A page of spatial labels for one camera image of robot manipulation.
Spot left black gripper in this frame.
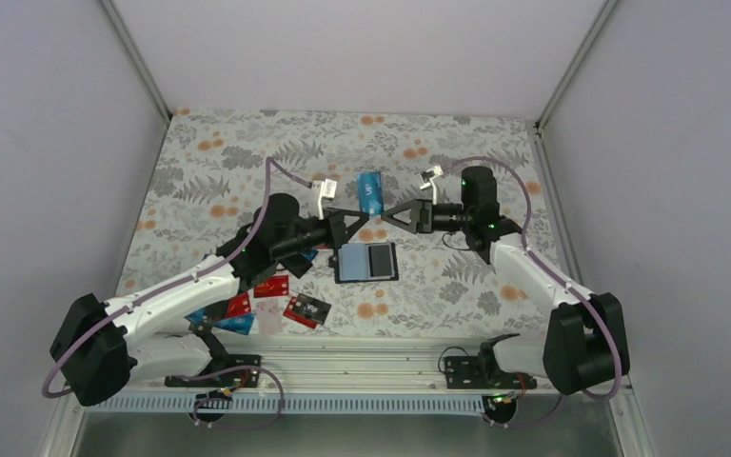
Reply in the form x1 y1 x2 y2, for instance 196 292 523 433
272 207 368 260

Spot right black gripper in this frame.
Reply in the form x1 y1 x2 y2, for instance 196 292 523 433
382 198 473 233

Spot black card holder wallet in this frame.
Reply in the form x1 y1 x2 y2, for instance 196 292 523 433
330 243 399 284

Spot blue card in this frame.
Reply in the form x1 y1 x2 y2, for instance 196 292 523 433
356 171 384 217
186 308 205 326
301 249 319 262
213 313 255 335

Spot pale pink blossom card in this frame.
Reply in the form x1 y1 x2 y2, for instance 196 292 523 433
255 298 284 335

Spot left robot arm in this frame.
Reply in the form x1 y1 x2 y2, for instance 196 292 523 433
42 193 369 406

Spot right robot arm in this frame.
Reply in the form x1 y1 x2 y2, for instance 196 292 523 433
381 157 630 400

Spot blue card under black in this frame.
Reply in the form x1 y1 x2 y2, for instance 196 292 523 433
301 249 319 262

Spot black patterned card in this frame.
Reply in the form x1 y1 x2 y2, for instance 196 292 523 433
293 294 331 328

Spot red card centre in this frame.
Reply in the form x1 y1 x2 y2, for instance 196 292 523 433
253 275 290 299

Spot red card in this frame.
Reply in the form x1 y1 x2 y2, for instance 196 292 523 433
225 292 251 318
253 275 290 299

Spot red card lower left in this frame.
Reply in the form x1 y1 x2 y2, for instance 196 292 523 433
225 292 251 318

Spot floral patterned table mat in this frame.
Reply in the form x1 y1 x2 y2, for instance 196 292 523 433
118 109 558 338

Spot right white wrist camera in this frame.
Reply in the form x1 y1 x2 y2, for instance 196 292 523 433
419 165 444 205

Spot aluminium rail frame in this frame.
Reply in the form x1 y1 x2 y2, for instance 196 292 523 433
66 332 633 395

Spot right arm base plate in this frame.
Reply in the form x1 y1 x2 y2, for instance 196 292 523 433
443 355 538 389

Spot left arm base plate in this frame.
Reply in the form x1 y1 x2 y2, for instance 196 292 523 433
164 354 262 388

